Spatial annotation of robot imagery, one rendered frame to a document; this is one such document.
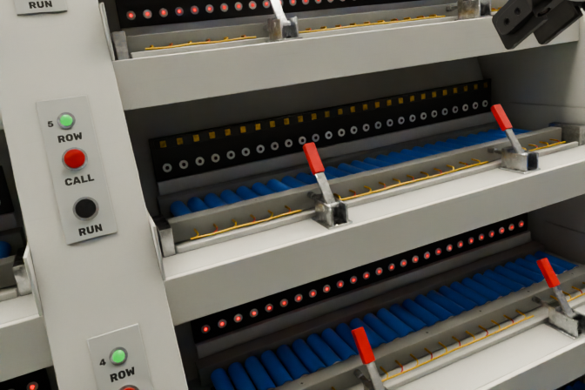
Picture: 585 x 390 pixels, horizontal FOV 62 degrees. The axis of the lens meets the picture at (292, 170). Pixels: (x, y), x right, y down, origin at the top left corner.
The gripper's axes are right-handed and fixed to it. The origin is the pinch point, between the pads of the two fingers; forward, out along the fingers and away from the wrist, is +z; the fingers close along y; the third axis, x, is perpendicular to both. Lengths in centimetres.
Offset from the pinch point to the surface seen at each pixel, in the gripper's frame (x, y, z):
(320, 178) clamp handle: -3.4, -12.8, 20.3
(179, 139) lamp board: 8.3, -24.1, 30.9
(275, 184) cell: -0.3, -14.3, 30.1
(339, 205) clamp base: -6.7, -12.0, 20.1
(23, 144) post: 4.0, -39.0, 16.3
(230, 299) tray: -12.5, -25.1, 21.1
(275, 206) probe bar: -4.1, -17.0, 24.9
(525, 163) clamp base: -7.5, 13.0, 19.5
